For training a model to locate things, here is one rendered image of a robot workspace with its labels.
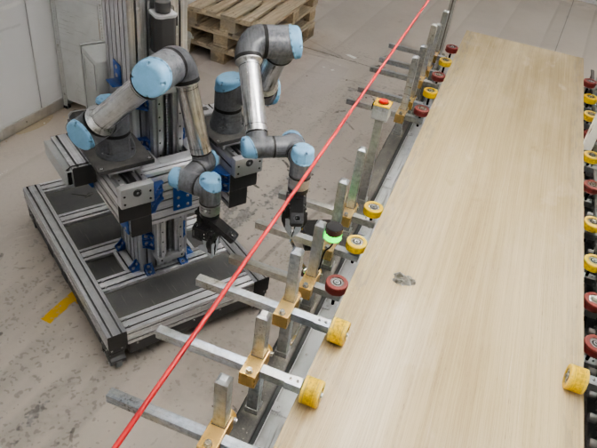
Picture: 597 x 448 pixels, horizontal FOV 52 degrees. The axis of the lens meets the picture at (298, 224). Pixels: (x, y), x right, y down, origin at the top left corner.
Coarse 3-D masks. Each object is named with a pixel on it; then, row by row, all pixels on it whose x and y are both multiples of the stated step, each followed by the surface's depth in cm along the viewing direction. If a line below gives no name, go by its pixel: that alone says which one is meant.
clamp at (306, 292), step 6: (306, 270) 224; (306, 276) 221; (312, 276) 222; (318, 276) 223; (300, 282) 219; (306, 282) 219; (312, 282) 219; (318, 282) 226; (300, 288) 217; (306, 288) 217; (312, 288) 217; (306, 294) 217
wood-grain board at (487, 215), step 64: (512, 64) 394; (576, 64) 407; (448, 128) 316; (512, 128) 324; (576, 128) 333; (448, 192) 269; (512, 192) 275; (576, 192) 282; (384, 256) 230; (448, 256) 235; (512, 256) 239; (576, 256) 244; (384, 320) 205; (448, 320) 208; (512, 320) 212; (576, 320) 215; (384, 384) 184; (448, 384) 187; (512, 384) 190
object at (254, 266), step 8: (232, 256) 227; (240, 256) 227; (240, 264) 226; (248, 264) 225; (256, 264) 225; (264, 264) 225; (256, 272) 225; (264, 272) 224; (272, 272) 222; (280, 272) 223; (280, 280) 223; (320, 288) 219; (328, 296) 219; (336, 296) 217
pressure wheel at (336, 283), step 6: (330, 276) 217; (336, 276) 218; (342, 276) 218; (330, 282) 216; (336, 282) 215; (342, 282) 216; (330, 288) 213; (336, 288) 213; (342, 288) 213; (330, 294) 215; (336, 294) 214; (342, 294) 215
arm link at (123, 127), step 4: (100, 96) 226; (104, 96) 226; (96, 100) 223; (100, 100) 222; (96, 104) 224; (128, 116) 230; (124, 120) 228; (128, 120) 231; (116, 124) 224; (120, 124) 227; (124, 124) 229; (128, 124) 232; (116, 128) 226; (120, 128) 228; (124, 128) 230; (128, 128) 232; (116, 132) 229; (120, 132) 230; (124, 132) 231; (112, 136) 230; (116, 136) 230
